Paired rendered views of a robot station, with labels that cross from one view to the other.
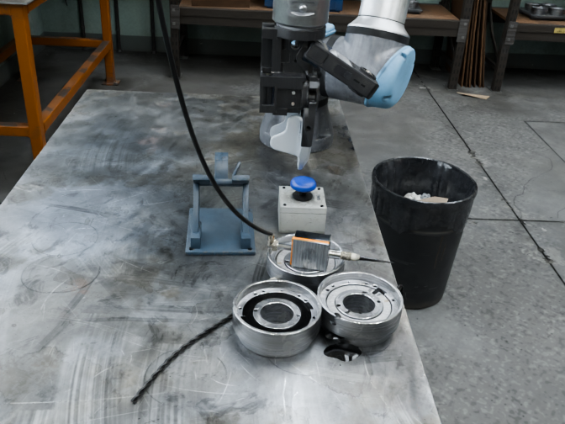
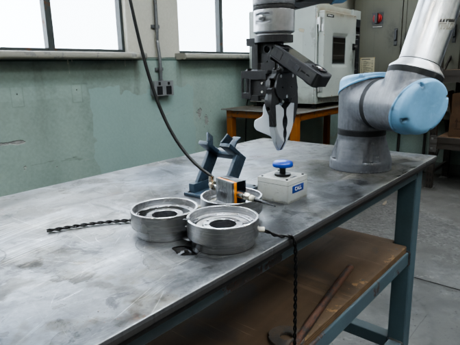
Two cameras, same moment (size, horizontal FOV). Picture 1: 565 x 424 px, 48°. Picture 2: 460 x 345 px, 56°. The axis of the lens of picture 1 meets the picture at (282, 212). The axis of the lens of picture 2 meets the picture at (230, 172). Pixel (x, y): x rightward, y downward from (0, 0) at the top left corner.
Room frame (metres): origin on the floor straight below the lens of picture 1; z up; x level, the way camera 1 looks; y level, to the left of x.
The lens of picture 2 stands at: (0.19, -0.53, 1.05)
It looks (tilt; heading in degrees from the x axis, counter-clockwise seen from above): 13 degrees down; 44
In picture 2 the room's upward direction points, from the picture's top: 1 degrees counter-clockwise
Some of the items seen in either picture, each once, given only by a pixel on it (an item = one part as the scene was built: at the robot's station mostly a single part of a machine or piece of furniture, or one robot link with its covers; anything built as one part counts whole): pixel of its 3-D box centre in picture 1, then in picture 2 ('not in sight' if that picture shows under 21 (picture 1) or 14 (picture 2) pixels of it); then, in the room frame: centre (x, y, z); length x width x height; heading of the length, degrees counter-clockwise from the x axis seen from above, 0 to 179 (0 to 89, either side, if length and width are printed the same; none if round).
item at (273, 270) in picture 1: (305, 265); (231, 206); (0.71, -0.04, 0.82); 0.10 x 0.10 x 0.04
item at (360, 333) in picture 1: (358, 309); (222, 228); (0.62, -0.10, 0.82); 0.10 x 0.10 x 0.04
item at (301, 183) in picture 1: (302, 193); (282, 172); (0.86, -0.03, 0.85); 0.04 x 0.04 x 0.05
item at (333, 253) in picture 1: (330, 251); (241, 194); (0.70, -0.07, 0.85); 0.17 x 0.02 x 0.04; 81
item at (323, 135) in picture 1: (298, 115); (361, 147); (1.20, -0.02, 0.85); 0.15 x 0.15 x 0.10
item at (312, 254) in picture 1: (309, 253); (226, 191); (0.69, -0.04, 0.85); 0.05 x 0.02 x 0.04; 81
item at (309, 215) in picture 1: (301, 206); (284, 184); (0.86, -0.03, 0.82); 0.08 x 0.07 x 0.05; 3
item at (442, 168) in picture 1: (414, 235); not in sight; (1.82, -0.45, 0.21); 0.34 x 0.34 x 0.43
